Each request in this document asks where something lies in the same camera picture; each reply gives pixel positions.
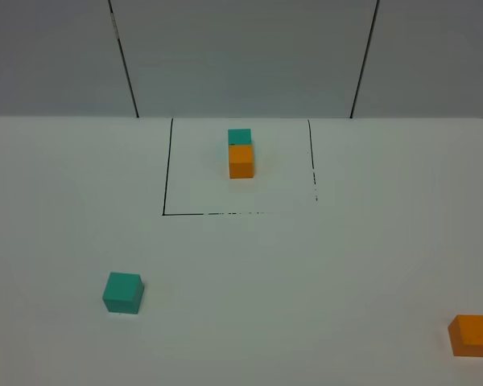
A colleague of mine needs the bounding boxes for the teal template block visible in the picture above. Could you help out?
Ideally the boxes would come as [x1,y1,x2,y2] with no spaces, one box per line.
[228,129,252,146]

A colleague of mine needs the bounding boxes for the orange template block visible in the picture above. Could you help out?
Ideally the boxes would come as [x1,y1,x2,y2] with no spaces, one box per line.
[229,145,254,179]

